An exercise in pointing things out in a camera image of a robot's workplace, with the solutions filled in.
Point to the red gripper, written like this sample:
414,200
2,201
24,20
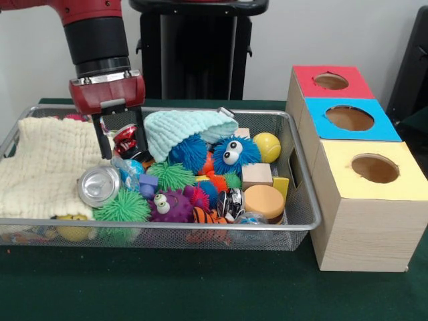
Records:
107,93

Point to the red black packet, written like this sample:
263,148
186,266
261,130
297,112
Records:
125,139

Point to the clear blue plastic packet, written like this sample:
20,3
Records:
128,172

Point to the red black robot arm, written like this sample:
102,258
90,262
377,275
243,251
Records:
93,33

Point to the clear mesh bin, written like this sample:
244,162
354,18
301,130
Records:
297,200

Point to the wooden box with three holes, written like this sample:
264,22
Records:
364,221

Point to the silver can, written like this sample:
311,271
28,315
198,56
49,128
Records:
99,186

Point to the mint green knit cloth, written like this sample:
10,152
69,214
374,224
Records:
184,127

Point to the small green spiky ball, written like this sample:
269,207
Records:
174,176

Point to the large green spiky ball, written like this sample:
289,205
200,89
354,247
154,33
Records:
122,207

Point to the cream waffle cloth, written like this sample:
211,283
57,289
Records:
50,160

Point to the purple spiky ball with eyes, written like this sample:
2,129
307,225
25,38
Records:
172,207

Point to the blue fuzzy ball with eyes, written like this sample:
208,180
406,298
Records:
235,155

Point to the orange tiger striped toy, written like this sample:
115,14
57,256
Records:
208,216

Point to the wooden cube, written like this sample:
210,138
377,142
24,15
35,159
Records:
257,175

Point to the yellow ball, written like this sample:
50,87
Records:
267,147

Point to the round wooden disc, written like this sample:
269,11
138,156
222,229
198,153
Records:
264,200

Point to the yellow block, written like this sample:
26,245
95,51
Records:
281,187

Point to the black chair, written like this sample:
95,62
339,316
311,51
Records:
411,73

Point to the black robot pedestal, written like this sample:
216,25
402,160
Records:
200,53

